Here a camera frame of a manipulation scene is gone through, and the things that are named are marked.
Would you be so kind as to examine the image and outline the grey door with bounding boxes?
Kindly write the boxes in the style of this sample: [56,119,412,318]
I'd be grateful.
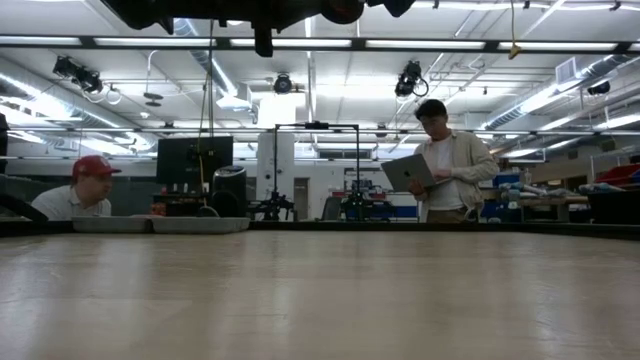
[293,177,310,221]

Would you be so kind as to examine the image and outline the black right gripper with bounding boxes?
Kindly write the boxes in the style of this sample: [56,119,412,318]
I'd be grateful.
[367,0,417,19]

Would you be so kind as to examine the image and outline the red storage bin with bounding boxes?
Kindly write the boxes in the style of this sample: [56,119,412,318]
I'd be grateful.
[594,163,637,187]

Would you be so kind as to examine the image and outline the grey chair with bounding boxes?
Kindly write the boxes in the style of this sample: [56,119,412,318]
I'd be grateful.
[322,195,344,221]

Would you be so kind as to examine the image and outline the person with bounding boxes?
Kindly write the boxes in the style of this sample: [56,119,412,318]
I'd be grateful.
[30,154,122,221]
[407,98,501,224]

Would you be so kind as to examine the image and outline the black display screen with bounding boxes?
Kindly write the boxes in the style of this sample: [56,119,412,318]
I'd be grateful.
[156,135,235,186]

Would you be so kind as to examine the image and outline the black equipment cart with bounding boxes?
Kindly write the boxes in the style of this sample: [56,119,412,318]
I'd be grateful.
[152,192,214,219]

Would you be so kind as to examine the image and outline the black wire spool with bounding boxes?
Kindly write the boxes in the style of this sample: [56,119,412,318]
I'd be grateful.
[319,0,366,25]

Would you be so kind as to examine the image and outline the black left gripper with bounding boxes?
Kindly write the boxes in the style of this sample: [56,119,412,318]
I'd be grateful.
[219,0,326,58]

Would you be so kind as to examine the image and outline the grey tool kit case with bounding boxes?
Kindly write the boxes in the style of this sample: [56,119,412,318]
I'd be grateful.
[71,214,251,235]

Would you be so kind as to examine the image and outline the black leader rig frame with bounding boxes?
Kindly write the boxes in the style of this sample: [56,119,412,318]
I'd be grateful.
[272,122,361,221]

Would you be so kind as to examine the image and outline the silver ceiling duct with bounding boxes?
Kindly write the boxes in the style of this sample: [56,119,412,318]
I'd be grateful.
[482,53,640,132]
[0,74,121,130]

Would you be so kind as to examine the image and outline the grey fabric bundle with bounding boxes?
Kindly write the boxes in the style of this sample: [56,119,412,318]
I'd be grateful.
[499,182,549,197]
[579,183,636,196]

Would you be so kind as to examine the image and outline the yellow hanging pendant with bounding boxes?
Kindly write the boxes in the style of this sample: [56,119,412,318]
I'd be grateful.
[508,0,524,61]

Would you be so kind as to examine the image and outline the white ceiling air vent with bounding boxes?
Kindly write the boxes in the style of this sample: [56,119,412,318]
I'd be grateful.
[554,56,580,86]

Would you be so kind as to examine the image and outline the silver laptop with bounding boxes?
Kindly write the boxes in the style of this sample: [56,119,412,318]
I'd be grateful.
[380,153,451,194]

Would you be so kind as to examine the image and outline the wooden workbench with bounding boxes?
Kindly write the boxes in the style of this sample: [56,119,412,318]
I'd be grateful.
[519,195,591,224]

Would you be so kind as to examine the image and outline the black crossbar with light strips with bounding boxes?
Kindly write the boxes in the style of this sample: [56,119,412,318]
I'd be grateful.
[0,33,640,55]

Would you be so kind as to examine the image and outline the wall shelving with blue bins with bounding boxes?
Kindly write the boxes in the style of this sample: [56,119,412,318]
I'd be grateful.
[479,169,526,221]

